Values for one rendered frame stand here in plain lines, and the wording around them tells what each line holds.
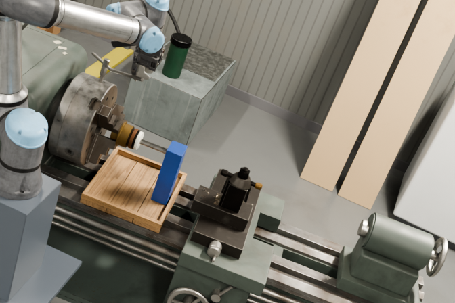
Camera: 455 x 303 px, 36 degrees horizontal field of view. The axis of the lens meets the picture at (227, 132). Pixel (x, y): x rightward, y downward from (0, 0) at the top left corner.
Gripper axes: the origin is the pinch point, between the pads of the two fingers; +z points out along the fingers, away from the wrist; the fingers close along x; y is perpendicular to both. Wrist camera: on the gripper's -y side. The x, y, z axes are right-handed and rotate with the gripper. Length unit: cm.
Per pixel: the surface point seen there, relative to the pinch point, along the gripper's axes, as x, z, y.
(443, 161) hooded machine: 164, 127, 163
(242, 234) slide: -21, 32, 53
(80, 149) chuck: -19.0, 23.0, -9.0
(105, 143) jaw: -8.0, 27.8, -3.5
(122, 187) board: -11.7, 43.3, 6.5
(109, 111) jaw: -7.7, 12.4, -4.4
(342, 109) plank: 190, 138, 96
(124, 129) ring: -4.5, 21.4, 1.4
